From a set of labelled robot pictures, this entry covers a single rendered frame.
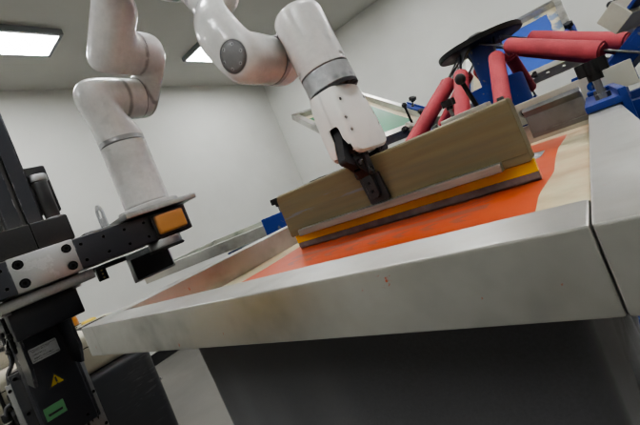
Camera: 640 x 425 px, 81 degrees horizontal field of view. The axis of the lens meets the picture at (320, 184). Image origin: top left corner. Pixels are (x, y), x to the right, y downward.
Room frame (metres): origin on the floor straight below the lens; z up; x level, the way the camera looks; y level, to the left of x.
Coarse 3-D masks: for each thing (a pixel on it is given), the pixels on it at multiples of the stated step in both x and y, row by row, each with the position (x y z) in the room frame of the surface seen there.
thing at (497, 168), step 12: (492, 168) 0.43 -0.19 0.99; (456, 180) 0.45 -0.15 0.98; (468, 180) 0.44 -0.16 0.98; (408, 192) 0.50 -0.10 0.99; (420, 192) 0.48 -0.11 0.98; (432, 192) 0.47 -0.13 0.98; (384, 204) 0.51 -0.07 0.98; (396, 204) 0.50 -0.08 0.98; (336, 216) 0.58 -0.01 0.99; (348, 216) 0.55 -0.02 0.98; (360, 216) 0.54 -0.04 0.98; (312, 228) 0.59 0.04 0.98; (324, 228) 0.58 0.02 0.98
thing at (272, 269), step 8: (304, 248) 0.64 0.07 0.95; (288, 256) 0.62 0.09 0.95; (328, 256) 0.48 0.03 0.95; (336, 256) 0.46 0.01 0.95; (344, 256) 0.44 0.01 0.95; (272, 264) 0.61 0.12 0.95; (280, 264) 0.58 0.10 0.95; (296, 264) 0.52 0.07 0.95; (304, 264) 0.50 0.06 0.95; (312, 264) 0.48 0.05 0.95; (264, 272) 0.57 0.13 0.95; (272, 272) 0.54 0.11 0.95; (280, 272) 0.51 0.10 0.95; (248, 280) 0.55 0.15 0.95
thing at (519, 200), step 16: (544, 144) 0.71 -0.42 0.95; (560, 144) 0.63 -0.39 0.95; (544, 160) 0.54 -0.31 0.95; (544, 176) 0.43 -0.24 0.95; (512, 192) 0.42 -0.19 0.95; (528, 192) 0.39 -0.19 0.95; (496, 208) 0.38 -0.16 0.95; (512, 208) 0.35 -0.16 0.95; (528, 208) 0.33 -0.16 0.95; (464, 224) 0.37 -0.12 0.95; (480, 224) 0.34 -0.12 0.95; (400, 240) 0.41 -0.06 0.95
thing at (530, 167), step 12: (516, 168) 0.43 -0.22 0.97; (528, 168) 0.43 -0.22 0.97; (480, 180) 0.46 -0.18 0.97; (492, 180) 0.45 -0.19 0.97; (504, 180) 0.44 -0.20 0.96; (444, 192) 0.49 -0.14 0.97; (456, 192) 0.48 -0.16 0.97; (408, 204) 0.52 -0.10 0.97; (420, 204) 0.51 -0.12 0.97; (372, 216) 0.55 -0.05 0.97; (384, 216) 0.54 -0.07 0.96; (336, 228) 0.60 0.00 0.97; (348, 228) 0.58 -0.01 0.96; (300, 240) 0.65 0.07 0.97
